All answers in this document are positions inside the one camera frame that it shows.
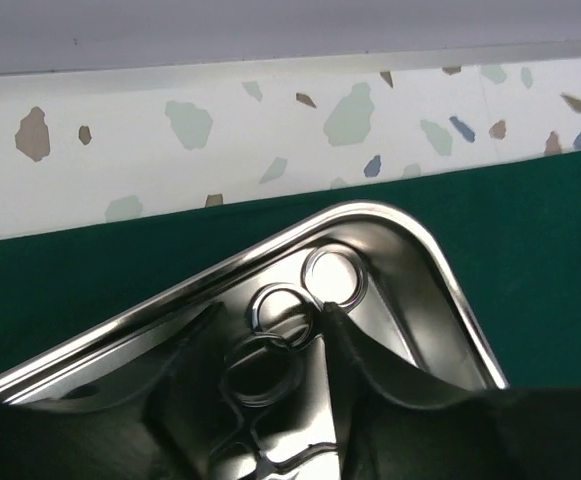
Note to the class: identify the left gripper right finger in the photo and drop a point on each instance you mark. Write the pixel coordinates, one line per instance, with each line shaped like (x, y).
(404, 423)

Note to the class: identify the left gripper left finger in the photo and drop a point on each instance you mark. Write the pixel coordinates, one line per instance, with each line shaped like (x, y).
(144, 421)

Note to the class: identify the stainless steel instrument tray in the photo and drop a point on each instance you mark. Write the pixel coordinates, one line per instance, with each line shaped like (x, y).
(381, 266)

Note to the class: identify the steel surgical scissors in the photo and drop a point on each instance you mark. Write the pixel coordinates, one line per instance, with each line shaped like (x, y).
(291, 393)

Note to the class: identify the dark green surgical cloth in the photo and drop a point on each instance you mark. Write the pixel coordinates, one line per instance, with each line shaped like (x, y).
(511, 234)

